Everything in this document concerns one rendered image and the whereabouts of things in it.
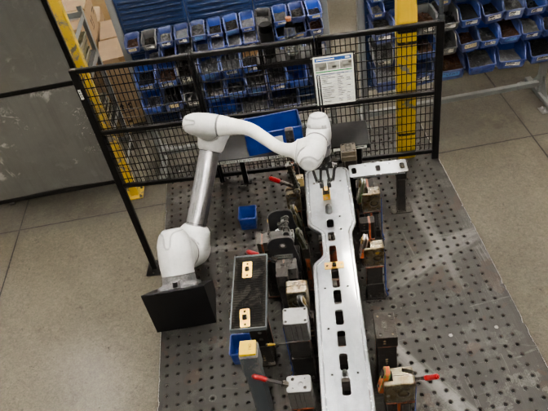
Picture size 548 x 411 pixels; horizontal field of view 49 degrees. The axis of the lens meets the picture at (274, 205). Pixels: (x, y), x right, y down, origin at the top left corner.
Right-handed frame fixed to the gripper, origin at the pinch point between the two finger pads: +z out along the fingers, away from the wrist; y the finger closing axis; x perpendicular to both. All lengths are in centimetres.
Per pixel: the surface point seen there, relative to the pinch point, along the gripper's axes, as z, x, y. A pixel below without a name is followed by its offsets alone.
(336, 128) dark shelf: 2, 51, 9
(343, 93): -17, 55, 14
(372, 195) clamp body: 2.3, -6.8, 21.3
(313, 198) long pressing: 5.6, -0.9, -6.5
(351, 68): -31, 55, 19
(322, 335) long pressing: 7, -81, -7
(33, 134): 32, 132, -205
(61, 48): -27, 135, -161
